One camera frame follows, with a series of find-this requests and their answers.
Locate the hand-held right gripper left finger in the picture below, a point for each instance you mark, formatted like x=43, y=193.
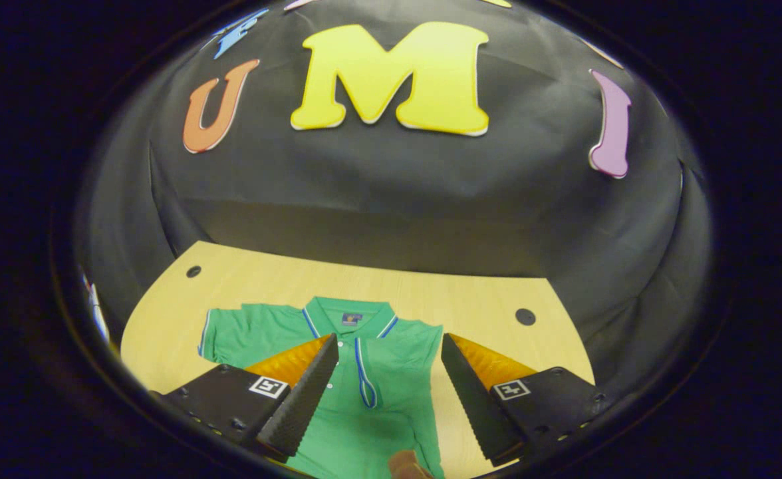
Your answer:
x=301, y=406

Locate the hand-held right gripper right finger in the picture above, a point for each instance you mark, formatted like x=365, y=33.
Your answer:
x=474, y=406

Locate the green T-shirt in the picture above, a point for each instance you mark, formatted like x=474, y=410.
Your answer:
x=404, y=372

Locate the black backdrop cloth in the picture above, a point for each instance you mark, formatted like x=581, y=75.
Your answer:
x=397, y=199

